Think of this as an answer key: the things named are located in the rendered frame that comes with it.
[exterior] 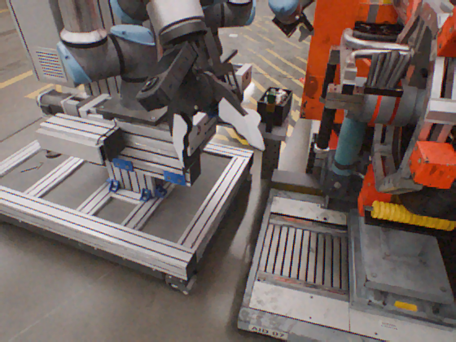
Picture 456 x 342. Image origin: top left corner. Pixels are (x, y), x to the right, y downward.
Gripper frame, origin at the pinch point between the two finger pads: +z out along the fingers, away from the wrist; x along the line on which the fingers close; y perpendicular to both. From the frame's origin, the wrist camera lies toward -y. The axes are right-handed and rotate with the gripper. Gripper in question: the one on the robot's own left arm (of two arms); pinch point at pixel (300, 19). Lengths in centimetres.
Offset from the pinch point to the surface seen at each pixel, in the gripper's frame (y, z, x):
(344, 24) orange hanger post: -11.8, 23.2, 9.8
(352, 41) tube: -4.6, -13.6, 19.2
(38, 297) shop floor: 151, -28, 3
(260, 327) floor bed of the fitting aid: 86, -17, 72
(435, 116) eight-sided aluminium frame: -3, -39, 46
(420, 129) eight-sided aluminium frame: 1, -38, 46
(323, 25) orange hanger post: -6.3, 23.2, 4.4
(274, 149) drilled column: 52, 63, 28
